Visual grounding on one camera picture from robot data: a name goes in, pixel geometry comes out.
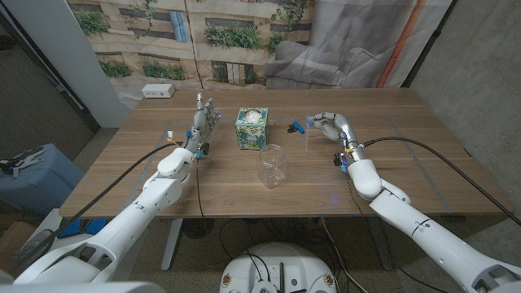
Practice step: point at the grey foot pedal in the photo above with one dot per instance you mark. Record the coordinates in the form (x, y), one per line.
(34, 244)

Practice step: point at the white robot torso base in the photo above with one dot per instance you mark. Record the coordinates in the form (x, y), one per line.
(244, 264)

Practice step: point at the blue-grey storage case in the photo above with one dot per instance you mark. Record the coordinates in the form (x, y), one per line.
(40, 187)

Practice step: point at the teal floral tissue box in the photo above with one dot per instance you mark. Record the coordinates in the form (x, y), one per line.
(251, 134)

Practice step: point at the clear plastic pipette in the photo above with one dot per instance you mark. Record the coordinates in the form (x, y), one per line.
(307, 136)

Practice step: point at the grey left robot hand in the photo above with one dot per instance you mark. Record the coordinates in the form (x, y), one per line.
(200, 126)

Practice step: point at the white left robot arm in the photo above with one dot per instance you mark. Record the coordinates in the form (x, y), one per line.
(134, 219)

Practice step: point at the blue flat panel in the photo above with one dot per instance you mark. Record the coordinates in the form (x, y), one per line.
(95, 226)

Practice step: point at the white power strip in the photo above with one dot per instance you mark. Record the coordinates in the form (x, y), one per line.
(158, 90)

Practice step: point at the white floor platform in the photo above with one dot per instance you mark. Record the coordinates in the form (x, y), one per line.
(51, 219)

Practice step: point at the grey hand-held gripper tool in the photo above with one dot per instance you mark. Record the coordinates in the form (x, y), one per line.
(24, 160)

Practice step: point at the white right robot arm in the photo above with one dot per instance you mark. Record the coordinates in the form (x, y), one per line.
(423, 232)

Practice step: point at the blue and black clip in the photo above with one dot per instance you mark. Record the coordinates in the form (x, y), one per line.
(298, 127)

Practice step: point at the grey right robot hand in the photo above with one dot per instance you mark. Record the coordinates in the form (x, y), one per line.
(346, 128)

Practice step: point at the clear plastic cup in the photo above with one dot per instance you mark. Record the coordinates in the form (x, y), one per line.
(271, 175)

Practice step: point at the black round perforated disc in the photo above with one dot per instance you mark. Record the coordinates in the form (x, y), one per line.
(198, 228)

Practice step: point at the printed fabric backdrop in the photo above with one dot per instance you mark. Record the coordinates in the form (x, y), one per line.
(244, 61)

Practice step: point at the brown cardboard box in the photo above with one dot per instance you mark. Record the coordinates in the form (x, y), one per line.
(12, 240)

